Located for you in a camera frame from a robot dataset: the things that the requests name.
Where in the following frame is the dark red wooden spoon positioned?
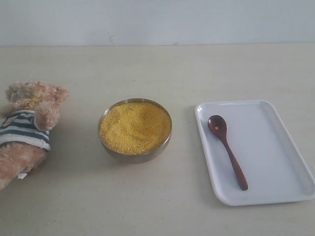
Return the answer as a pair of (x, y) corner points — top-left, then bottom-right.
(208, 115), (249, 191)

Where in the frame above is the tan teddy bear striped shirt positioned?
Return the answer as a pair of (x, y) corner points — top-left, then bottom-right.
(0, 82), (69, 189)

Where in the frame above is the steel bowl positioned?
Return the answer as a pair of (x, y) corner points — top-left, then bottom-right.
(97, 98), (172, 164)

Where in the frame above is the yellow millet grain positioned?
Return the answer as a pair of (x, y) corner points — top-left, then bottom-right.
(14, 96), (221, 155)

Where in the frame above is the white rectangular plastic tray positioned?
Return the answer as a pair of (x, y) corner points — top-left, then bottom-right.
(195, 99), (315, 206)

